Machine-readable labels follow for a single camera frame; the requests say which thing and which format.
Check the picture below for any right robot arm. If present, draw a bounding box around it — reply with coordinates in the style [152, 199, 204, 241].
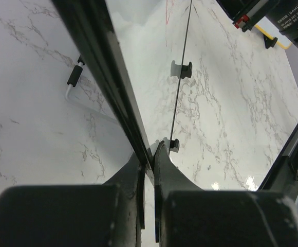
[217, 1, 298, 48]

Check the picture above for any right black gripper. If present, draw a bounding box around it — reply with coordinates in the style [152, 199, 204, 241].
[217, 0, 280, 32]

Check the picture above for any aluminium frame rail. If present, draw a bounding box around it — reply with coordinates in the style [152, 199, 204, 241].
[258, 124, 298, 195]

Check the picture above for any black-framed whiteboard with writing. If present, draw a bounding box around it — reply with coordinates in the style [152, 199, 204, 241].
[53, 1, 192, 179]

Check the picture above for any orange-framed whiteboard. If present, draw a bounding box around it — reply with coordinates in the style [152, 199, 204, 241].
[255, 24, 292, 50]

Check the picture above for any black orange-board stand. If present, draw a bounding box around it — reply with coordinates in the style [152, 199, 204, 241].
[263, 34, 278, 49]

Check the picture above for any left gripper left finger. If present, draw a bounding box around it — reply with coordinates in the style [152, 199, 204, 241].
[0, 155, 144, 246]

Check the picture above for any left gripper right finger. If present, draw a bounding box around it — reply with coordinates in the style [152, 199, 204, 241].
[154, 142, 298, 246]

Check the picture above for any black whiteboard stand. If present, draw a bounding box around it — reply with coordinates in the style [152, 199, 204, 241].
[66, 54, 193, 155]

